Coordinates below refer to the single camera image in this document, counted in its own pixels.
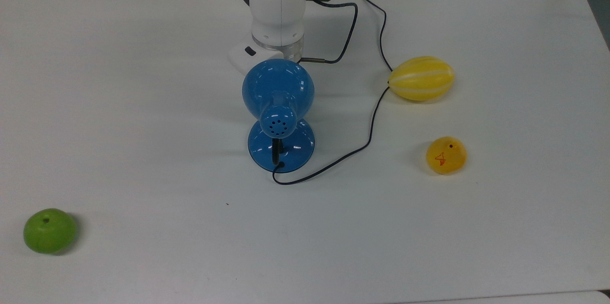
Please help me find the yellow striped melon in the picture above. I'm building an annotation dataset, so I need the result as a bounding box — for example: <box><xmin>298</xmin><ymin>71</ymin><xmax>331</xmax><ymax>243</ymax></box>
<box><xmin>388</xmin><ymin>56</ymin><xmax>455</xmax><ymax>102</ymax></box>

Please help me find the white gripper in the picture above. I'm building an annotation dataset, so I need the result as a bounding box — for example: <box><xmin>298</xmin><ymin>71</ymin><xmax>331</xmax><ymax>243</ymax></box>
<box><xmin>227</xmin><ymin>41</ymin><xmax>268</xmax><ymax>75</ymax></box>

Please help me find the blue desk lamp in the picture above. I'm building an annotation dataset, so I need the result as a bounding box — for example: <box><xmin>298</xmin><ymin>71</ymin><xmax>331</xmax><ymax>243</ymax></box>
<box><xmin>242</xmin><ymin>59</ymin><xmax>316</xmax><ymax>173</ymax></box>

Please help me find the black lamp power cable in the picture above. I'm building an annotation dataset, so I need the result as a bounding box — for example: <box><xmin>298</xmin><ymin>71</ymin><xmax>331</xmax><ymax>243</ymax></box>
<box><xmin>272</xmin><ymin>0</ymin><xmax>394</xmax><ymax>185</ymax></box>

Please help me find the green toy apple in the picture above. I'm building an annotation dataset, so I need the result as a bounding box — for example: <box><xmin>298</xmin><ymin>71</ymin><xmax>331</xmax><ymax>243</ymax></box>
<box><xmin>23</xmin><ymin>208</ymin><xmax>77</xmax><ymax>254</ymax></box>

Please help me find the orange yellow toy fruit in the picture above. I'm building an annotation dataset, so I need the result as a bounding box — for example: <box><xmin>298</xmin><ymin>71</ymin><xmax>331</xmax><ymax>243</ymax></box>
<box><xmin>426</xmin><ymin>136</ymin><xmax>468</xmax><ymax>175</ymax></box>

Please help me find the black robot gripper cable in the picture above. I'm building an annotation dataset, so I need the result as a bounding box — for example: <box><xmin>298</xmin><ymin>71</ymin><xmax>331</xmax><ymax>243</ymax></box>
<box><xmin>299</xmin><ymin>0</ymin><xmax>359</xmax><ymax>64</ymax></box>

